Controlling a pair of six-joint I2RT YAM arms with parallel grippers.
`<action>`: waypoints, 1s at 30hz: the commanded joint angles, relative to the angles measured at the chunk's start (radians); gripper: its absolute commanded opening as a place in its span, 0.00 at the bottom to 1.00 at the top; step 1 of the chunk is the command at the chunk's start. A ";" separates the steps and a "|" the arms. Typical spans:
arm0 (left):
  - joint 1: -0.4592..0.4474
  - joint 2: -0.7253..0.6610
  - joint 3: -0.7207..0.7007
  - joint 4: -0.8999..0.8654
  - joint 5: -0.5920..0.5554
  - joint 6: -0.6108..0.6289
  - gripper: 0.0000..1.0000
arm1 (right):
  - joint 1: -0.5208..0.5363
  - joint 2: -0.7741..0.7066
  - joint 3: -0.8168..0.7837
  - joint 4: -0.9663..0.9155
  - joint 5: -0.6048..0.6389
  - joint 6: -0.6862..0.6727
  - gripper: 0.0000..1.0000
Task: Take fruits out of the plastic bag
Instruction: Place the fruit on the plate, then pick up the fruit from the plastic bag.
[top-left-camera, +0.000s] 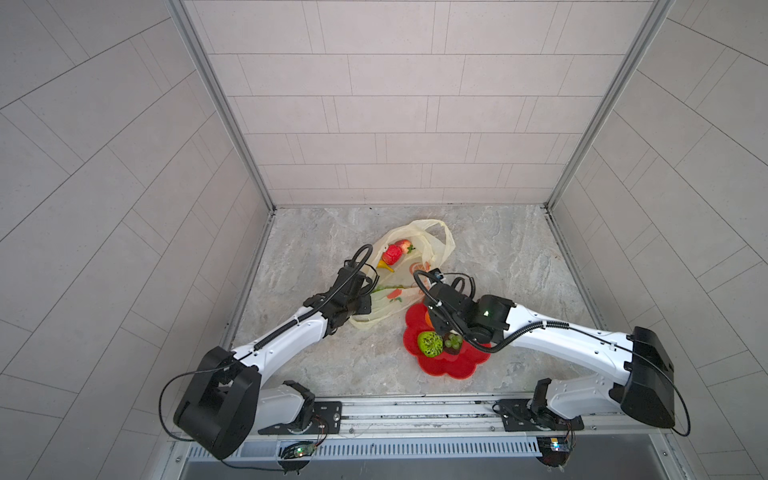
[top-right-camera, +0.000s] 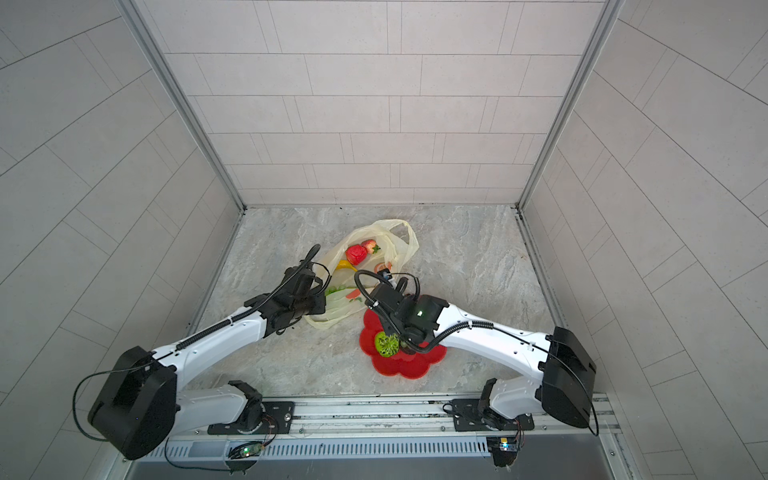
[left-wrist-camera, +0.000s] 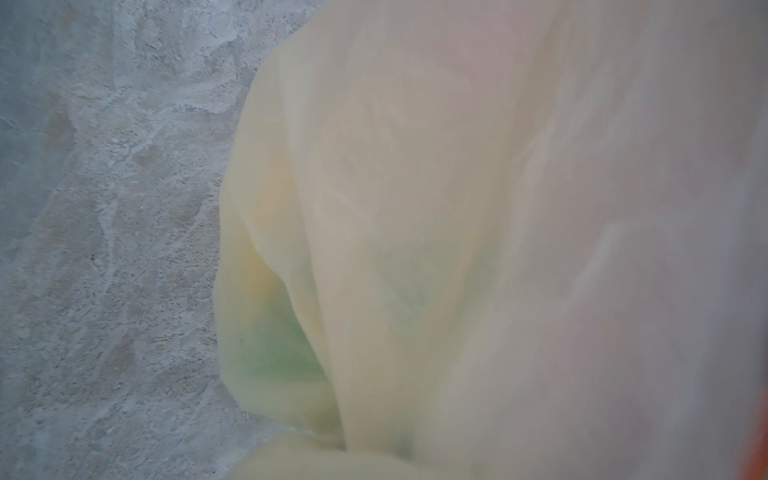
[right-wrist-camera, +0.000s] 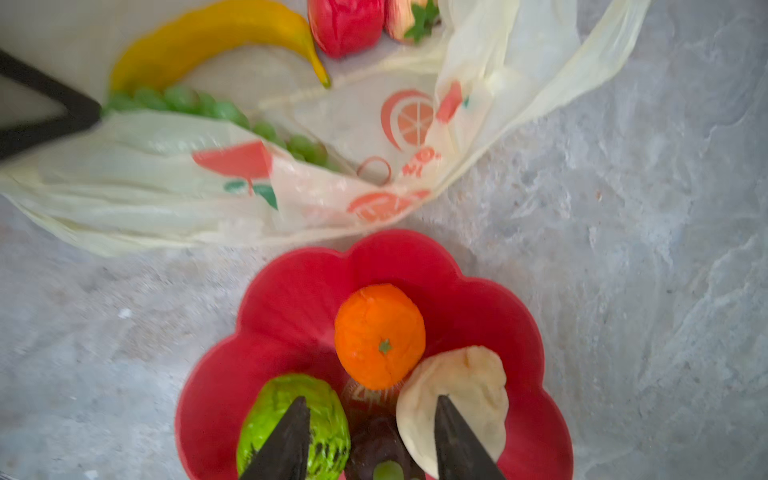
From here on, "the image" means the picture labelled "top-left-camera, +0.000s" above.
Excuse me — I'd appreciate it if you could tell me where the yellow toy banana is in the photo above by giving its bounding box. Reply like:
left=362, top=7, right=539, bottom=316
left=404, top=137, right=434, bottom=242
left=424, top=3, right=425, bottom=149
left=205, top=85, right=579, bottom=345
left=377, top=260, right=394, bottom=272

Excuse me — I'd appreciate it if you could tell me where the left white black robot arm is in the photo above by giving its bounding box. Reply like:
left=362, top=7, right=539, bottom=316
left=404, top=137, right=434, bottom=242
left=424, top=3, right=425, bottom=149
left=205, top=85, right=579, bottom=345
left=173, top=244, right=378, bottom=460

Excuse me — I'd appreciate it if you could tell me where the translucent yellowish plastic bag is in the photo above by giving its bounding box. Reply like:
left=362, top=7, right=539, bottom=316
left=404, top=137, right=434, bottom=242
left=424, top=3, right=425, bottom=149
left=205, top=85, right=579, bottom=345
left=350, top=219, right=456, bottom=330

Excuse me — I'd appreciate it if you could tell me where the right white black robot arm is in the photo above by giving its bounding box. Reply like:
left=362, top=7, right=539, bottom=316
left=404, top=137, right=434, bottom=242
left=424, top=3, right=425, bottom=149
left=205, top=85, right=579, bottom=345
left=413, top=269, right=684, bottom=430

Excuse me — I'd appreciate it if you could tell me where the left small circuit board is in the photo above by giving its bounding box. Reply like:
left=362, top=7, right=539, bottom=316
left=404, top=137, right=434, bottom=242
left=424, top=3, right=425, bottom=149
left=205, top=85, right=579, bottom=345
left=279, top=441, right=318, bottom=461

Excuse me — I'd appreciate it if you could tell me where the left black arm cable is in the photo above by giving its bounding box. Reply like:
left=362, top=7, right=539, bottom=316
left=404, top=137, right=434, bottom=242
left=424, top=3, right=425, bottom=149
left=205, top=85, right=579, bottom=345
left=157, top=365, right=283, bottom=475

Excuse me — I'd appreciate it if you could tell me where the right small circuit board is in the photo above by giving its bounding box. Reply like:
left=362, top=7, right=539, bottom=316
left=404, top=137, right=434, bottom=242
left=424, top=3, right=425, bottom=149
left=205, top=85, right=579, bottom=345
left=536, top=437, right=572, bottom=469

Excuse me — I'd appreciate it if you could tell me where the red flower-shaped plate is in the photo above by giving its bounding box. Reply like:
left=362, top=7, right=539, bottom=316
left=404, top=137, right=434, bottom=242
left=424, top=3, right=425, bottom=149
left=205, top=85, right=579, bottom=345
left=403, top=304, right=490, bottom=380

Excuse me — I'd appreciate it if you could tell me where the green toy apple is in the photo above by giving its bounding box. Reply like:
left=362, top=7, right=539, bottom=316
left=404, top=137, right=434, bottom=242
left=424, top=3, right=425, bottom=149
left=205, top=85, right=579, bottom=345
left=417, top=331, right=444, bottom=358

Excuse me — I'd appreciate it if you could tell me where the toy strawberry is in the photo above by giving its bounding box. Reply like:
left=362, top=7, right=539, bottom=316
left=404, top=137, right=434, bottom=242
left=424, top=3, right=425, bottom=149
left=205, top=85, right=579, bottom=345
left=397, top=239, right=414, bottom=254

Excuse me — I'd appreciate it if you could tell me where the aluminium corner post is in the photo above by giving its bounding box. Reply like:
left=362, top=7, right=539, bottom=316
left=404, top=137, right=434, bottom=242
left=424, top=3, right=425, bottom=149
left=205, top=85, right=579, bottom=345
left=544, top=0, right=675, bottom=213
left=165, top=0, right=277, bottom=213

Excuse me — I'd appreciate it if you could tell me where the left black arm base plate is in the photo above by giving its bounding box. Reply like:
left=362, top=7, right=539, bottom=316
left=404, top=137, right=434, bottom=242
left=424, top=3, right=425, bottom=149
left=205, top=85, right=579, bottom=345
left=257, top=401, right=343, bottom=436

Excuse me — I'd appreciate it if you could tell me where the small circuit board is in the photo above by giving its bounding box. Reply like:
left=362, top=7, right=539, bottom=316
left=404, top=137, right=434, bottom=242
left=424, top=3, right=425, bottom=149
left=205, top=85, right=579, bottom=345
left=279, top=441, right=318, bottom=461
left=536, top=437, right=572, bottom=469

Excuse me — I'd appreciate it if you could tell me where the red toy fruit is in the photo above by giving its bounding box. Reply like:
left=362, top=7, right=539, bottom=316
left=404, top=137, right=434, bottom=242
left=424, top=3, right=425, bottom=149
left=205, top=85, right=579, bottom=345
left=380, top=244, right=404, bottom=267

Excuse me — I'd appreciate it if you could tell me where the left aluminium corner post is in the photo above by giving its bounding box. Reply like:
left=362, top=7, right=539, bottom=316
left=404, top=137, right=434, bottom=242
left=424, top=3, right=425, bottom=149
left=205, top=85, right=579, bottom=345
left=165, top=0, right=277, bottom=213

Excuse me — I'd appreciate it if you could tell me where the right aluminium corner post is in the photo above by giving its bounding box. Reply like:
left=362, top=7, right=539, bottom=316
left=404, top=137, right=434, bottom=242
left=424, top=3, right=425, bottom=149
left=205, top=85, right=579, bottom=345
left=544, top=0, right=675, bottom=213

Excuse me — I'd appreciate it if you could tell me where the aluminium mounting rail frame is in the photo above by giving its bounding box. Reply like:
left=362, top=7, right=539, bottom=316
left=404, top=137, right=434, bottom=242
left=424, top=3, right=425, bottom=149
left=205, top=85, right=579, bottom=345
left=187, top=395, right=669, bottom=469

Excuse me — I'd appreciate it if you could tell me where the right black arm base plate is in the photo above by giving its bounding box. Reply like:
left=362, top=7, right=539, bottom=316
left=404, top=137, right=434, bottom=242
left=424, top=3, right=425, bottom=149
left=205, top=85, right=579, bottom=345
left=492, top=399, right=584, bottom=432

